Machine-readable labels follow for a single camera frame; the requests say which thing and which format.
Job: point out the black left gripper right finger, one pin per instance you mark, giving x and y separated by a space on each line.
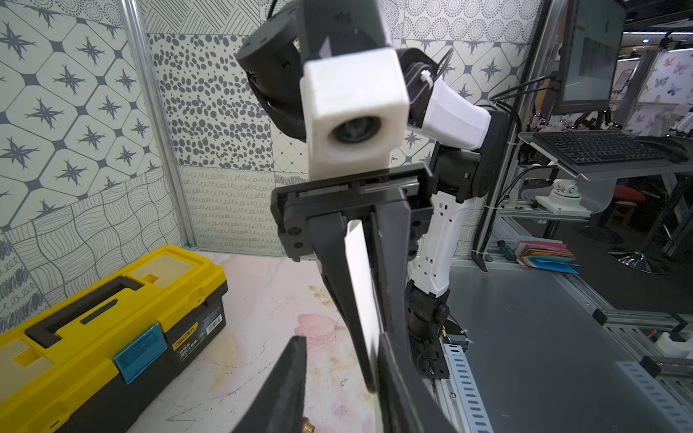
405 404

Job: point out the black keyboard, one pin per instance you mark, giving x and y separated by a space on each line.
596 147

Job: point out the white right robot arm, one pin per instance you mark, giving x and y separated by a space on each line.
395 158

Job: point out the yellow and black toolbox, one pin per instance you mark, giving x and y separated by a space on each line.
95 362

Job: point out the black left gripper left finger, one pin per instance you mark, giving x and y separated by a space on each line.
279 405

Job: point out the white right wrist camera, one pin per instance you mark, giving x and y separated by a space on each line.
355 109

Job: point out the stack of coloured paper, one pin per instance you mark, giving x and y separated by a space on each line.
546 256

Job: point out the black computer monitor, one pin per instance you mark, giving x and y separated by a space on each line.
592 40

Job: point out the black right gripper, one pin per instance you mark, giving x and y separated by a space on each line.
392 230

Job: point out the black computer mouse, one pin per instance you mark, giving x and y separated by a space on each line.
672 148

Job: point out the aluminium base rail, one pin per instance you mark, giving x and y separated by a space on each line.
461 396

